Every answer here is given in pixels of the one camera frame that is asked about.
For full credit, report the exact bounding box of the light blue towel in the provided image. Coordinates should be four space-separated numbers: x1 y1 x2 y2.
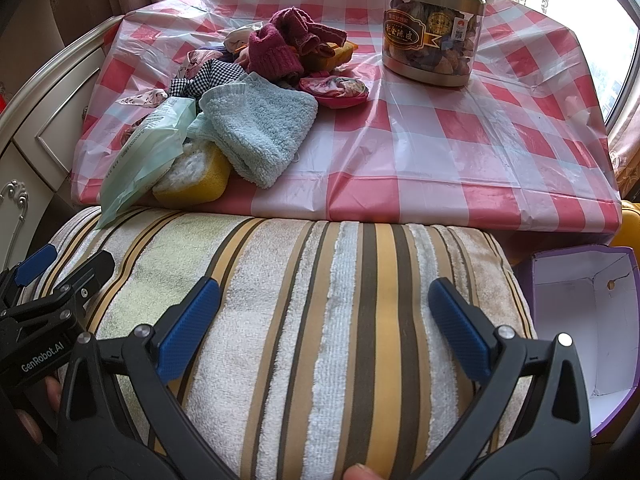
186 73 318 188

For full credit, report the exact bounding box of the maroon knit sock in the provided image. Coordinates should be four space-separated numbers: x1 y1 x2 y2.
243 6 348 81

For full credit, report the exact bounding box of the person's left hand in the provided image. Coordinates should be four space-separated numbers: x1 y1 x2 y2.
16 376 62 444

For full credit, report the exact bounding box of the person's right hand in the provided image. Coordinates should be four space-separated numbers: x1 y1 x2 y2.
343 464 383 480

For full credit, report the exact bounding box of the purple white cardboard box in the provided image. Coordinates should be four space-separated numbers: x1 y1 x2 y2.
514 245 639 436

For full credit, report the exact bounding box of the yellow white sponge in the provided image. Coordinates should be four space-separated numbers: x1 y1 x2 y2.
152 140 231 209

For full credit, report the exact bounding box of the yellow leather seat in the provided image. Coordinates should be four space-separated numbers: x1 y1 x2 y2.
610 200 640 254

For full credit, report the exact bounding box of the striped towel cushion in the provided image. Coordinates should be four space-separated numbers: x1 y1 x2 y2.
25 207 535 479

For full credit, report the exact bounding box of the floral fabric piece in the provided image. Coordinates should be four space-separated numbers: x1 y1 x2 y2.
117 89 168 108

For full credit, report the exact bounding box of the black white gingham cloth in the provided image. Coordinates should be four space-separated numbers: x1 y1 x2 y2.
168 58 245 100

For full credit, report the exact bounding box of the red white checkered tablecloth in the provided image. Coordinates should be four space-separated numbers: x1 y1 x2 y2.
70 0 620 234

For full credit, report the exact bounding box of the pink floral pouch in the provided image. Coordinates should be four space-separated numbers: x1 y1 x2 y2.
298 76 369 110

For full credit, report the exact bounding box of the orange yellow sponge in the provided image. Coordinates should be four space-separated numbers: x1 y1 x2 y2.
314 40 358 73

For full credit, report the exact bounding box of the gold lidded snack jar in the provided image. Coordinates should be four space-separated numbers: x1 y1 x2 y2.
382 0 486 88

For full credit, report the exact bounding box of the white cabinet with handle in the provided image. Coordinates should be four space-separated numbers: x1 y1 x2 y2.
0 16 122 269

